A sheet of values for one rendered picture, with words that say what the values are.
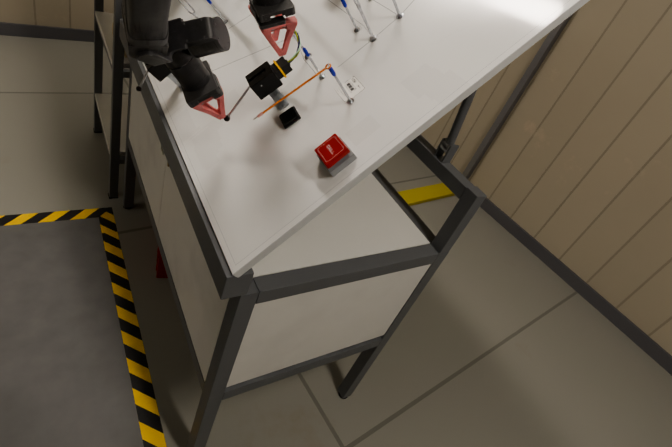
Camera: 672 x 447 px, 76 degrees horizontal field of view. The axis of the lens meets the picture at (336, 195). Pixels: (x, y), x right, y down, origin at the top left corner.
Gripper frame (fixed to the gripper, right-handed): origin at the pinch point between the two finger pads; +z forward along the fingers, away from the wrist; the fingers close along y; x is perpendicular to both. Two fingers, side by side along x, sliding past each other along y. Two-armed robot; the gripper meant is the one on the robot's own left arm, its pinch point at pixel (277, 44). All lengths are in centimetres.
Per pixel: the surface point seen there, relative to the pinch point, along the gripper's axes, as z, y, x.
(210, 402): 68, -36, 41
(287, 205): 16.6, -25.2, 8.6
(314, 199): 14.7, -27.4, 3.9
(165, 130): 24.6, 16.0, 28.7
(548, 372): 173, -51, -90
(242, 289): 27.9, -32.0, 21.6
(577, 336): 192, -39, -126
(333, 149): 8.5, -23.0, -2.0
